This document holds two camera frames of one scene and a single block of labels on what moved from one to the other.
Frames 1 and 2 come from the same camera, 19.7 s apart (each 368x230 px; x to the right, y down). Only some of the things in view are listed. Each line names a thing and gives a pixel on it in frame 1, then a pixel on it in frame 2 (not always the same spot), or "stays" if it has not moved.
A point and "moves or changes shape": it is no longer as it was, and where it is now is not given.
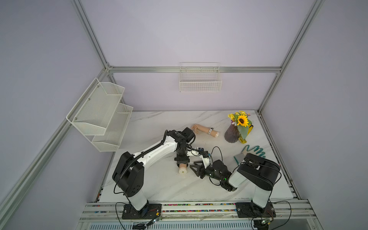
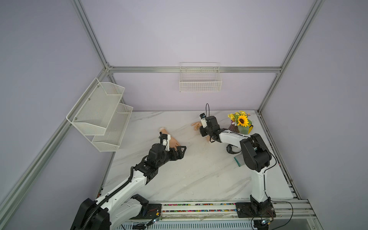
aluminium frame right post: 310,17 stays
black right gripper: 201,169 → 202,132
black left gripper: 184,160 → 179,155
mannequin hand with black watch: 182,168 moves or changes shape
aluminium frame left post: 81,13 stays
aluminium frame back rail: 194,69 stays
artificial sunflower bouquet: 240,119 stays
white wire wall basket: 200,77 stays
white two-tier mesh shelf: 98,114 stays
